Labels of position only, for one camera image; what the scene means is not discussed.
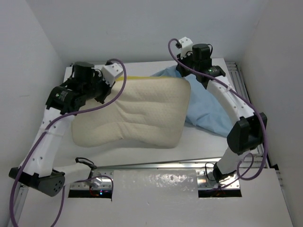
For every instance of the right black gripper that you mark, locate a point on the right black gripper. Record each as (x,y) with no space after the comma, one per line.
(182,72)

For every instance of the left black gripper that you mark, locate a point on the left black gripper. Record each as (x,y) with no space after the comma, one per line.
(96,75)

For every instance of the light blue pillowcase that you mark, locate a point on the light blue pillowcase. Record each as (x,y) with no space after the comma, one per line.
(205,111)

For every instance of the cream pillow with yellow edge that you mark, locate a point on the cream pillow with yellow edge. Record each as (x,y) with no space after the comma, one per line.
(151,110)

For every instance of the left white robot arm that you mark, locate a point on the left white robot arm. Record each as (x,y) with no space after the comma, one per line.
(63,104)

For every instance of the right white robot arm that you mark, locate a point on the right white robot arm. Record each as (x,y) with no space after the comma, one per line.
(249,126)

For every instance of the white front cover panel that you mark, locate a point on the white front cover panel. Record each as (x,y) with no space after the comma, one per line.
(162,199)

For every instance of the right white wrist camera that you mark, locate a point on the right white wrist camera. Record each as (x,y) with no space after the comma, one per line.
(185,45)

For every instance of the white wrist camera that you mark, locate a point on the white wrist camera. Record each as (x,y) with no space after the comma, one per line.
(185,45)
(111,72)

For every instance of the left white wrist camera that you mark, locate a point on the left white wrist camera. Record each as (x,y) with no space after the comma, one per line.
(111,72)

